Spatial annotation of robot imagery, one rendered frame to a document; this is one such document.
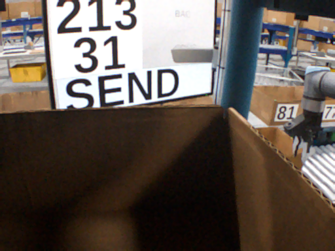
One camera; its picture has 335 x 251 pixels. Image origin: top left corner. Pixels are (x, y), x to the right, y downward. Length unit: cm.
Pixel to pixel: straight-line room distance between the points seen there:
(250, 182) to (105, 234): 11
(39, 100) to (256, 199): 153
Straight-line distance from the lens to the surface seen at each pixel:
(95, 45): 62
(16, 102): 167
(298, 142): 111
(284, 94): 199
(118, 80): 65
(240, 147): 18
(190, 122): 19
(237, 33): 22
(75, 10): 61
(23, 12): 600
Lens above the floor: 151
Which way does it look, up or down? 25 degrees down
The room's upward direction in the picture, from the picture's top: 3 degrees clockwise
